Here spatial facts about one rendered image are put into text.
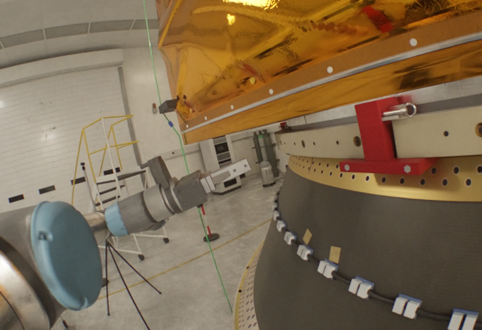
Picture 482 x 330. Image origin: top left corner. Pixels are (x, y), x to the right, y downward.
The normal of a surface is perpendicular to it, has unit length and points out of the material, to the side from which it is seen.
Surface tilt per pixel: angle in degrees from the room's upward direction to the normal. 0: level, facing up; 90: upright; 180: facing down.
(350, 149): 90
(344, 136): 90
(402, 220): 62
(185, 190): 90
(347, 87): 90
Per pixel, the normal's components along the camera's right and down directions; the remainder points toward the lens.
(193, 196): 0.11, 0.04
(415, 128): -0.86, 0.24
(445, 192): -0.86, -0.26
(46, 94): 0.59, -0.09
